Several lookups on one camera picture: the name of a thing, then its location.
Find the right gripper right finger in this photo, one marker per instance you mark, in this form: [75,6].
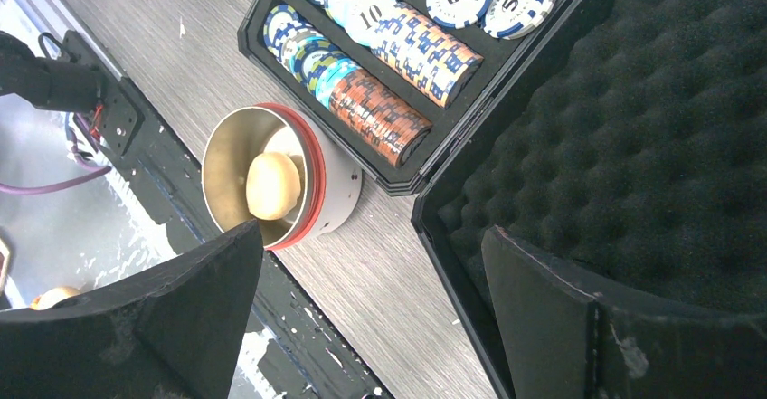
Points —
[571,333]

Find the orange poker chip stack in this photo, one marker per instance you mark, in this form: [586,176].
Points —
[384,121]

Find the black poker chip case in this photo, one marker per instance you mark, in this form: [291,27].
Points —
[625,136]

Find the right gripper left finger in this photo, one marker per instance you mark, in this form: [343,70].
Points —
[172,331]

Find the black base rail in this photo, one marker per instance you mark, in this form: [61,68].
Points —
[141,147]

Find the white red steel lunch box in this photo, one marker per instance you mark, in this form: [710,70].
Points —
[331,181]

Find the round bread bun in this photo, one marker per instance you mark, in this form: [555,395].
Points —
[273,186]

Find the blue cream poker chip stack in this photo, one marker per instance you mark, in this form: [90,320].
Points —
[434,62]

